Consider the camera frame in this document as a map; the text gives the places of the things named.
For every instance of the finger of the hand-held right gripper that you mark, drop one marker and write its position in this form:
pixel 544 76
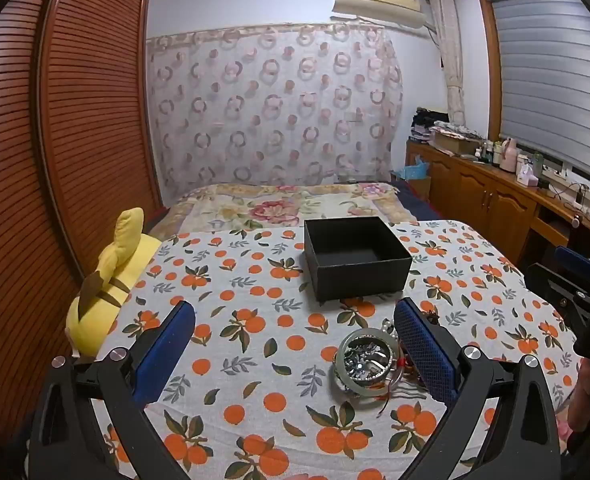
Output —
pixel 555 282
pixel 577 260

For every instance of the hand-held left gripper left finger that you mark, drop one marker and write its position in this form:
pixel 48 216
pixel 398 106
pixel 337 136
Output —
pixel 167 347

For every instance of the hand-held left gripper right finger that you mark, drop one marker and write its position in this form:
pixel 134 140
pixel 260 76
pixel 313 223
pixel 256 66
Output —
pixel 425 355

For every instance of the pale green jade bangle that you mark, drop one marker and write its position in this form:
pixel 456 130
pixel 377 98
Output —
pixel 355 389

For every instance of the black square box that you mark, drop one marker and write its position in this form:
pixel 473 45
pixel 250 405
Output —
pixel 360 275

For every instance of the yellow plush toy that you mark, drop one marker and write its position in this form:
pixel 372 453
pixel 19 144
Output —
pixel 102 310

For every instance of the white power strip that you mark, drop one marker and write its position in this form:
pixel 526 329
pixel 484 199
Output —
pixel 555 172

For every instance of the orange print cloth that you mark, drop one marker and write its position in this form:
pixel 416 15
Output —
pixel 255 320

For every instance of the pink tissue holder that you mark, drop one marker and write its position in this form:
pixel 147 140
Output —
pixel 529 174

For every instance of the green bottle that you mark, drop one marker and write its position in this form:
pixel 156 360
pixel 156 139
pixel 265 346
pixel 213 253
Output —
pixel 538 164

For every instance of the wooden sideboard cabinet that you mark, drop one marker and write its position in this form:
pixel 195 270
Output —
pixel 480 195

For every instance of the pink thermos bottle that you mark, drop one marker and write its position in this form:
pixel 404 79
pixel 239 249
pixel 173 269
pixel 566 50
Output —
pixel 509 157

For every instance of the dark blue bed sheet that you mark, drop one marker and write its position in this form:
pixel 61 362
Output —
pixel 420 205

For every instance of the floral bedspread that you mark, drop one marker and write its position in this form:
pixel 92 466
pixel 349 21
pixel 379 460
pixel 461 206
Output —
pixel 255 207

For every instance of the clutter on cabinet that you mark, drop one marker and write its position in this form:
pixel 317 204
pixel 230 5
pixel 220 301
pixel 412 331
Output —
pixel 455 140

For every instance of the grey striped window blind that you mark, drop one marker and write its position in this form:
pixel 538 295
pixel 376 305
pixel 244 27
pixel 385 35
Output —
pixel 555 85

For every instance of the blue gift bag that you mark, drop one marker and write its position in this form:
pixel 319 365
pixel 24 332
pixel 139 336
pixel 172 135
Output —
pixel 415 175

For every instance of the stack of folded clothes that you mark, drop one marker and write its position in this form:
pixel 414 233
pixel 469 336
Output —
pixel 425 127

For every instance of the wooden louvred wardrobe door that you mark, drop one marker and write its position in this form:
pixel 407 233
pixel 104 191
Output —
pixel 100 110
pixel 10 210

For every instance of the cream tied curtain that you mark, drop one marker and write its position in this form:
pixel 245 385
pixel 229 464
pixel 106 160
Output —
pixel 450 60

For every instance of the sheer circle pattern curtain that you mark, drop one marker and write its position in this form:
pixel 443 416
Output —
pixel 275 110

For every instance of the wooden window frame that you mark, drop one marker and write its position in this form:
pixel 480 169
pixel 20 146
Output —
pixel 490 70

